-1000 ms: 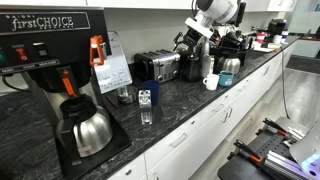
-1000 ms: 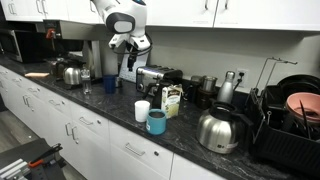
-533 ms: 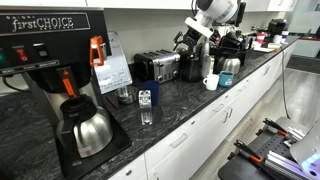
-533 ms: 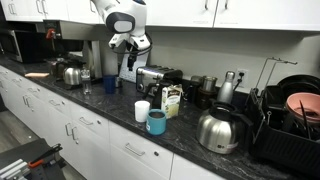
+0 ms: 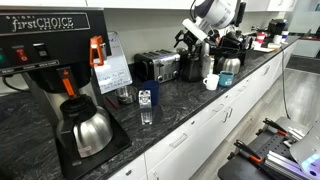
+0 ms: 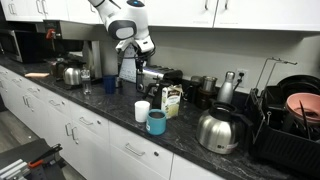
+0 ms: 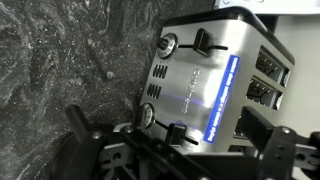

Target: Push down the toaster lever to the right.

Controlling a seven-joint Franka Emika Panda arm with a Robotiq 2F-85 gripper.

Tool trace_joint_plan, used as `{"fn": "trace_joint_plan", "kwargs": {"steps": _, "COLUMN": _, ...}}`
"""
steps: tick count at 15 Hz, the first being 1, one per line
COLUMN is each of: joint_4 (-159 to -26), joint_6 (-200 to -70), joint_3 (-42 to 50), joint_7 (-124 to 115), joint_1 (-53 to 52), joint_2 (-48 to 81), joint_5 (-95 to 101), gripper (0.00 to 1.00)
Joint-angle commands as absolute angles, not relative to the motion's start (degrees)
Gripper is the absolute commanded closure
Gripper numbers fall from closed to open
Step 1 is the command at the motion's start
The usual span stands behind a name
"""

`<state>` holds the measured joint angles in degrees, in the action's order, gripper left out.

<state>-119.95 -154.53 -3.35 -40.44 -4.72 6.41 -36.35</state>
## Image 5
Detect stainless steel coffee carafe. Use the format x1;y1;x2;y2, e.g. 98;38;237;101
55;93;115;160

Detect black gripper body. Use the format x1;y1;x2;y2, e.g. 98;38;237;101
181;30;202;51

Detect black kettle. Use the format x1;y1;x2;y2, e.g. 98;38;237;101
181;49;204;83

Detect white base cabinet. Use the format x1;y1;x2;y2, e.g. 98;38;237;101
106;39;301;180

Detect dark blue plastic cup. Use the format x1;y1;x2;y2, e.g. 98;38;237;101
142;79;161;107

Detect black condiment organizer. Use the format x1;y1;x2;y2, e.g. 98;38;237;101
209;30;255;66

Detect red paper cup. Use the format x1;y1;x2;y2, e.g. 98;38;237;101
256;32;267;45

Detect teal coffee mug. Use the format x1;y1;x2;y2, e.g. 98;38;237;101
218;70;236;88

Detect silver thermos bottle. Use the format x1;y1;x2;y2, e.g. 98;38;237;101
200;41;216;80

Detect white paper cup stack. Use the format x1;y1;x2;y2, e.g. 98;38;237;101
272;33;283;45

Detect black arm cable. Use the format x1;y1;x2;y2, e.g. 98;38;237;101
189;0;198;22

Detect white upper cabinet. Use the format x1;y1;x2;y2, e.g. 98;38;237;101
0;0;298;13

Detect white paper napkins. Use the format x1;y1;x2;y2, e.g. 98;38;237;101
252;46;276;54

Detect black clamp orange handle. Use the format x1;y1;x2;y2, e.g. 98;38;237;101
232;138;265;165
262;117;290;138

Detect thin hanging black cable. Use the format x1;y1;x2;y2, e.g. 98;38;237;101
281;49;292;122

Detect black firstchoice coffee machine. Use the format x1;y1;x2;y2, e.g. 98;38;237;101
0;7;133;180

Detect steel electric kettle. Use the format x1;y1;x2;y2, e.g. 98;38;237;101
214;54;242;75

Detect white device blue light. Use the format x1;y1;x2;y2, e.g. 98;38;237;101
288;119;320;180

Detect black power cord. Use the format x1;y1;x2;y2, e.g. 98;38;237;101
1;75;33;95

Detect black robot cart platform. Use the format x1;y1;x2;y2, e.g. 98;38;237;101
217;115;320;180

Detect small glass jar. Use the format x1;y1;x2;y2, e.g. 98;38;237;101
114;85;139;106

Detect white coffee mug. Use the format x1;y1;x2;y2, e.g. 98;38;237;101
202;73;221;92

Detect dark red marker pen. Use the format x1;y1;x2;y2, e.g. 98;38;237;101
105;95;120;110

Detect silver black toaster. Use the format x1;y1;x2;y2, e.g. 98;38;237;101
133;48;182;84

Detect small black coffee maker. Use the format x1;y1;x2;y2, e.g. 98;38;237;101
267;18;289;39

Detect aluminium extrusion bars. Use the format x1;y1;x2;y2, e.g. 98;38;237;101
264;125;312;180

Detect white handwritten sign board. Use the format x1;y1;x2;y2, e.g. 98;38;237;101
92;31;134;95

